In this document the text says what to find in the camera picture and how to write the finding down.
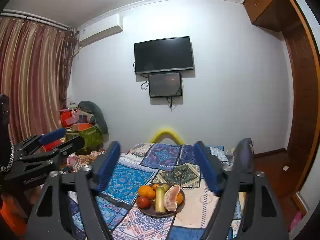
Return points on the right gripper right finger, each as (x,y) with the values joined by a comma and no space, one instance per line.
(262,217)

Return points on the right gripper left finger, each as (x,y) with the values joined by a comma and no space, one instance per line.
(50,217)

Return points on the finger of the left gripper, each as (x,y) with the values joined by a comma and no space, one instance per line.
(68,147)
(52,136)

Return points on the large orange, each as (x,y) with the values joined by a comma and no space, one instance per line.
(143,190)

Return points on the red tomato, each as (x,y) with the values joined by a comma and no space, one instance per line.
(143,202)

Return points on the small tangerine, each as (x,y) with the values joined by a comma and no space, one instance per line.
(151,194)
(154,186)

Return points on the peeled pomelo segment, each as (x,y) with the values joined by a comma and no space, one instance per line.
(170,198)

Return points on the green gift box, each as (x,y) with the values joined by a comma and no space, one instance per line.
(93,139)

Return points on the red box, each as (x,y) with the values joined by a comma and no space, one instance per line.
(67,118)

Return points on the grey neck pillow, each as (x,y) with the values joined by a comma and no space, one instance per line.
(93,109)

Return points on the dark blue pillow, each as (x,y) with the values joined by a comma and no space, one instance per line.
(243,156)

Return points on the striped red curtain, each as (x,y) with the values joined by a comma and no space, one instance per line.
(36,62)

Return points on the yellow foam bed guard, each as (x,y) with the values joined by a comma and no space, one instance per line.
(166,133)

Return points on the blue patchwork bed cover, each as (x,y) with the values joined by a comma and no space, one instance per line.
(146,164)

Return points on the white air conditioner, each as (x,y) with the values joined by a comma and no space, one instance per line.
(103,28)

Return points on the small black wall monitor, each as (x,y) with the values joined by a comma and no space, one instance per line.
(164,85)

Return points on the large black wall television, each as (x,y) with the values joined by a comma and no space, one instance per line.
(163,55)

